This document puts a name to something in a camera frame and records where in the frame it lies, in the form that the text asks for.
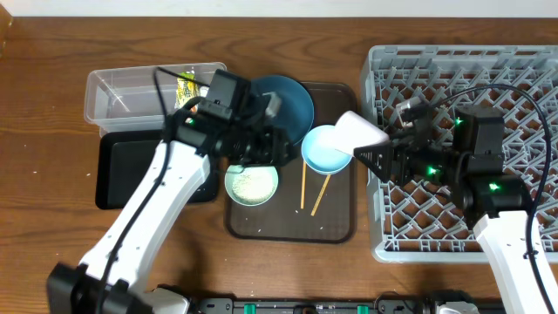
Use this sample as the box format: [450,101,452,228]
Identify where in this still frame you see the black plastic tray bin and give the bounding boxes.
[94,128,220,210]

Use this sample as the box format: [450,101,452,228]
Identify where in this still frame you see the wooden chopstick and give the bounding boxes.
[310,174,331,216]
[300,160,307,210]

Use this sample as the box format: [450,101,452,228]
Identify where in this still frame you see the clear plastic waste bin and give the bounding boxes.
[83,61,235,138]

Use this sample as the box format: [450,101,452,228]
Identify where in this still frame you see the right wooden chopstick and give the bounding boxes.
[310,174,331,216]

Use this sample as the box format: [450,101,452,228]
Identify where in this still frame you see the white pink cup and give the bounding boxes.
[332,111,389,155]

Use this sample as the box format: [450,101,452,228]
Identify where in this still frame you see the dark brown serving tray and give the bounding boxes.
[223,80,358,244]

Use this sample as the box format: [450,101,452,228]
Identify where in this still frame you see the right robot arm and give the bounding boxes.
[353,106,557,313]

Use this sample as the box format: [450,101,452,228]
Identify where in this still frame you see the dark blue plate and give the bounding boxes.
[251,75,315,145]

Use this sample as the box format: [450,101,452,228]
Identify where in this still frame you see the mint bowl with rice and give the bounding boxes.
[224,165,279,207]

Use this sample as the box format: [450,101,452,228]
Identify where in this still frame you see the light blue bowl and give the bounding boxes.
[301,125,352,175]

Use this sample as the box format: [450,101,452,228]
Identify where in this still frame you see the left wooden chopstick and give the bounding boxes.
[300,160,307,210]

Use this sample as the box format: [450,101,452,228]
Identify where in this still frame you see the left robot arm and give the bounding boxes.
[46,92,294,313]

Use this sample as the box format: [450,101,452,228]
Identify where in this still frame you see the yellow green snack wrapper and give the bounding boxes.
[174,71,200,109]

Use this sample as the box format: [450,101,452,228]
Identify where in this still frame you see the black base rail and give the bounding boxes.
[189,296,505,314]

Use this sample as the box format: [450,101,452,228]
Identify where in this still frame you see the grey dishwasher rack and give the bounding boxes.
[360,45,557,263]

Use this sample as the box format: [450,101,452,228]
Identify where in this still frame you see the white tissue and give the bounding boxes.
[199,86,209,98]

